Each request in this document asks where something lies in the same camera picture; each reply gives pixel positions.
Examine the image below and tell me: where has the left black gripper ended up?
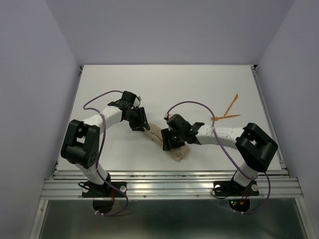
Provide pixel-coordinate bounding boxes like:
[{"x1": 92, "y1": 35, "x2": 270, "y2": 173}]
[{"x1": 125, "y1": 107, "x2": 150, "y2": 132}]

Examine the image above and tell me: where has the beige cloth napkin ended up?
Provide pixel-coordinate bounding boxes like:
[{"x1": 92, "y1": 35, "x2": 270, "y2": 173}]
[{"x1": 144, "y1": 123, "x2": 190, "y2": 162}]

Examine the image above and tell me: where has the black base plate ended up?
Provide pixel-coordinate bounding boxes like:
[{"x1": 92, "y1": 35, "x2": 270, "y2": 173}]
[
  {"x1": 213, "y1": 180, "x2": 259, "y2": 197},
  {"x1": 78, "y1": 181, "x2": 127, "y2": 198}
]

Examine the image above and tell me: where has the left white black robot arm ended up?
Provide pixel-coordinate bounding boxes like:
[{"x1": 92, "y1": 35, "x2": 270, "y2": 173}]
[{"x1": 60, "y1": 91, "x2": 150, "y2": 198}]

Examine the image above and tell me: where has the aluminium mounting rail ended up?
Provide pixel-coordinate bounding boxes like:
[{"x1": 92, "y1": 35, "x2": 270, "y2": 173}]
[{"x1": 40, "y1": 170, "x2": 304, "y2": 200}]

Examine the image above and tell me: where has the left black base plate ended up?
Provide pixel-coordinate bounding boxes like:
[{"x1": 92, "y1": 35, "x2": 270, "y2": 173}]
[{"x1": 78, "y1": 181, "x2": 127, "y2": 198}]

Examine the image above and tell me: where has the right aluminium side rail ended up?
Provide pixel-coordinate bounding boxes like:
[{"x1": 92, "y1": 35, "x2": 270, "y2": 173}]
[{"x1": 251, "y1": 64, "x2": 290, "y2": 172}]

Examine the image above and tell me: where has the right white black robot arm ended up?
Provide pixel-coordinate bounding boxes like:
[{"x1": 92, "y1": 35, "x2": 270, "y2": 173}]
[{"x1": 160, "y1": 114, "x2": 278, "y2": 194}]

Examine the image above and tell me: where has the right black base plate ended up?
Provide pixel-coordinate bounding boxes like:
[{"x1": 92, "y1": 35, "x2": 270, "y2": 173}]
[{"x1": 213, "y1": 180, "x2": 259, "y2": 197}]

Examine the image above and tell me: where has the left aluminium frame post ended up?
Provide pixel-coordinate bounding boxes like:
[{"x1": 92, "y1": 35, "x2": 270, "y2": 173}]
[{"x1": 29, "y1": 200, "x2": 48, "y2": 239}]

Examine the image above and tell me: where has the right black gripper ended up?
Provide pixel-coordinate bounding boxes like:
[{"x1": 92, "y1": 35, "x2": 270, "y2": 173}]
[{"x1": 160, "y1": 127, "x2": 185, "y2": 151}]

